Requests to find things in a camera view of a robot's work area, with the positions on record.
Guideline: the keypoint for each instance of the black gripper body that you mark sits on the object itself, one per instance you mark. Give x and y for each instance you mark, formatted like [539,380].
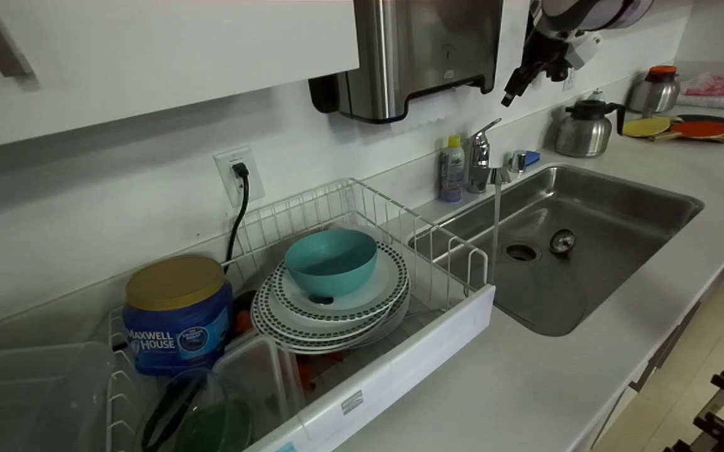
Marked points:
[550,51]

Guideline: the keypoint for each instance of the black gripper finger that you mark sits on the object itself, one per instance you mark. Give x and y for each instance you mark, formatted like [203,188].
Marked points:
[516,83]

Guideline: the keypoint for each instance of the round metal sink stopper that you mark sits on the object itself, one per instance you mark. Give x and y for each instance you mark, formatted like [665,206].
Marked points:
[563,245]

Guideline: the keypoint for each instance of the blue sponge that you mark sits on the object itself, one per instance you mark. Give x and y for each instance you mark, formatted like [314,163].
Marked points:
[530,159]

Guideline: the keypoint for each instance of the steel carafe black lid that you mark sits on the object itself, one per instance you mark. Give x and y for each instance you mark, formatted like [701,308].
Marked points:
[584,135]

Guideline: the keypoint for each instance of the stainless paper towel dispenser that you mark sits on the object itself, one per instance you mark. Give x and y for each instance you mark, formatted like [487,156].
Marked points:
[413,51]

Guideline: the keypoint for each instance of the dish soap bottle yellow cap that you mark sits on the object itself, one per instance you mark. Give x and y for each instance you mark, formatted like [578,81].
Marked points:
[450,173]

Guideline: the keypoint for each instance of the yellow plate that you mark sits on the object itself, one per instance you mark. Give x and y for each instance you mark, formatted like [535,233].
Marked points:
[643,130]

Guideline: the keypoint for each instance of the orange plate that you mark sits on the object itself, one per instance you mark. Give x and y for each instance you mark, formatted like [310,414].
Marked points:
[704,130]

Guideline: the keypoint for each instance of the plastic bag red print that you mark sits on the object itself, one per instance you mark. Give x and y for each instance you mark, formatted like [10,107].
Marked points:
[723,90]

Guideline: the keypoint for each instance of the stainless steel sink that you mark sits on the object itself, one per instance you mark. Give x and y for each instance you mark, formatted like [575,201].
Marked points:
[613,252]

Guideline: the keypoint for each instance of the teal bowl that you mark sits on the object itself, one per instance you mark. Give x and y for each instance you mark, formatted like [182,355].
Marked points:
[333,260]

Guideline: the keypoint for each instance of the white plate black patterned rim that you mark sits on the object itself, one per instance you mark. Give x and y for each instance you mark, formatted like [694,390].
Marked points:
[339,322]
[313,345]

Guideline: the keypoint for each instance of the white dish rack tray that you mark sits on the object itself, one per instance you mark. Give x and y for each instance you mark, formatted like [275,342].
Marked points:
[394,378]

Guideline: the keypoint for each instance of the kitchen base cabinet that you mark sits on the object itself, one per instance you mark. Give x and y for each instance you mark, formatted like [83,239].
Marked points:
[613,417]

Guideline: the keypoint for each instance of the white upper cabinet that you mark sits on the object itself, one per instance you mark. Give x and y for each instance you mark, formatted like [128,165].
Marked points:
[169,51]

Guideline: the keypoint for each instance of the small clear plastic container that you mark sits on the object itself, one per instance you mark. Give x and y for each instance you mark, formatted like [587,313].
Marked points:
[252,378]

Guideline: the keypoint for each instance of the blue coffee can tan lid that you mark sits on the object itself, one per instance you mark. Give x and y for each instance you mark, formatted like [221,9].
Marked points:
[173,336]

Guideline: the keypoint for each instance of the green plastic lid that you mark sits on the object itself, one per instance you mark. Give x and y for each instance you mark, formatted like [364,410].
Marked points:
[212,430]

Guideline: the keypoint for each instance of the large clear plastic container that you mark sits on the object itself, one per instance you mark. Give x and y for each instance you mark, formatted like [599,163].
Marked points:
[26,404]

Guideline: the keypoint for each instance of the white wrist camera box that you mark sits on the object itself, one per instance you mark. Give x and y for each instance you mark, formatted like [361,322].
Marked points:
[580,53]

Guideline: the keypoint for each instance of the white wall outlet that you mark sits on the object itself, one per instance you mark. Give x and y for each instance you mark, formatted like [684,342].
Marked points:
[225,181]

